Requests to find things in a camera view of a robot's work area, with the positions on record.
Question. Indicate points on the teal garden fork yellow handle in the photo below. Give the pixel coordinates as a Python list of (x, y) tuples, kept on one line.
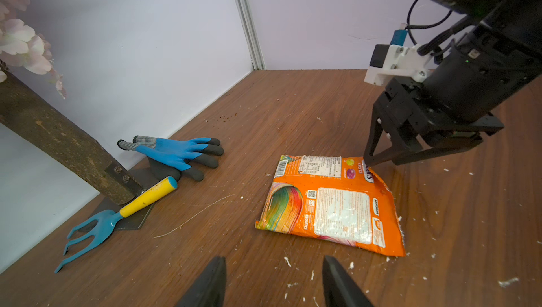
[(105, 221)]

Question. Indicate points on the blue grey gardening glove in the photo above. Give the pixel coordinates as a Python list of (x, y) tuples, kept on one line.
[(173, 156)]

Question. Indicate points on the artificial pink blossom tree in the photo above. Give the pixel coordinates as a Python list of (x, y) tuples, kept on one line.
[(28, 115)]

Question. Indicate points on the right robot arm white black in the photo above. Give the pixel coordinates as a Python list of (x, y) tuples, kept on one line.
[(510, 18)]

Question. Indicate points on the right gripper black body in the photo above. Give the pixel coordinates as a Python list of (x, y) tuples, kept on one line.
[(453, 105)]

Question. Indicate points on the aluminium corner frame post right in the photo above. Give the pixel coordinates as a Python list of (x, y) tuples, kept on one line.
[(250, 32)]

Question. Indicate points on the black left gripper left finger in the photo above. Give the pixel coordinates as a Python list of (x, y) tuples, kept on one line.
[(208, 290)]

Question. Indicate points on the orange fruits candy bag face-down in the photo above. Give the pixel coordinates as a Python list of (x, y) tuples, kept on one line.
[(337, 199)]

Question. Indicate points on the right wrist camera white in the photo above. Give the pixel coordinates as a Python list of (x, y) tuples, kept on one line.
[(397, 59)]

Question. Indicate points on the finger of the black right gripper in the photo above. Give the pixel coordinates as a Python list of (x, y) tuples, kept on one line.
[(404, 154), (372, 158)]

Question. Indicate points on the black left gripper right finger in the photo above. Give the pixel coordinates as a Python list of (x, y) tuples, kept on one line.
[(339, 289)]

